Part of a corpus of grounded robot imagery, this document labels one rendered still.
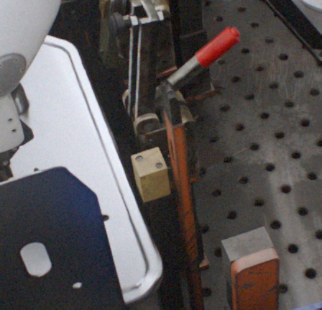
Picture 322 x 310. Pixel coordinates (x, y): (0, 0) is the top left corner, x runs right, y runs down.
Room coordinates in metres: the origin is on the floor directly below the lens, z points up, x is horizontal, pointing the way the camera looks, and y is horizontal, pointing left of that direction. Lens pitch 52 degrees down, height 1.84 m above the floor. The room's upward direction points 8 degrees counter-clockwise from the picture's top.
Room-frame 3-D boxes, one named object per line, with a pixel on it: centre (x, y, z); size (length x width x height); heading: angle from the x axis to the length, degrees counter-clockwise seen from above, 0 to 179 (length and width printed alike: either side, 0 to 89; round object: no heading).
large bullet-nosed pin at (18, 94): (0.78, 0.18, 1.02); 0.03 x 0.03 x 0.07
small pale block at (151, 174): (0.60, 0.02, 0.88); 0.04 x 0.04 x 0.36; 12
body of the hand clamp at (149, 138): (0.69, -0.01, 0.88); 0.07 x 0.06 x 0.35; 102
